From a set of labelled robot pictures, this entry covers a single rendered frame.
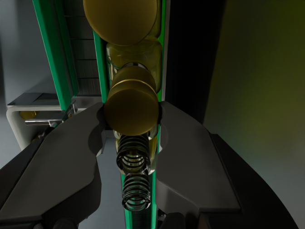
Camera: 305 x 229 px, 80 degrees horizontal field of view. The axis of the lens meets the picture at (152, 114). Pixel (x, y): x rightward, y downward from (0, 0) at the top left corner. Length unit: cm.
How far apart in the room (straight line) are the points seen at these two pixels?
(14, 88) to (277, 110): 62
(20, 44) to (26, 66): 5
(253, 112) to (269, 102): 2
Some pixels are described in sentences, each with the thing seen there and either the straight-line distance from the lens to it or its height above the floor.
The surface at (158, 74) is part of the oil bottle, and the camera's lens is 18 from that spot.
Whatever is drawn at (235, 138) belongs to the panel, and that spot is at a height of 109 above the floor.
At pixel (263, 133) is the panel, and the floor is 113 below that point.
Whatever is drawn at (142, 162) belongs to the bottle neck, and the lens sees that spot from 17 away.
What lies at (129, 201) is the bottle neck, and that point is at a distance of 22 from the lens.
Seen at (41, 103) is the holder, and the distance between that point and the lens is 56.
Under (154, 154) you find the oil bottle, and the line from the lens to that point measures 24.
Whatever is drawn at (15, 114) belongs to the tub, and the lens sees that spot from 60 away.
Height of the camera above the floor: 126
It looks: 59 degrees down
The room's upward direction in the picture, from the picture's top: 174 degrees clockwise
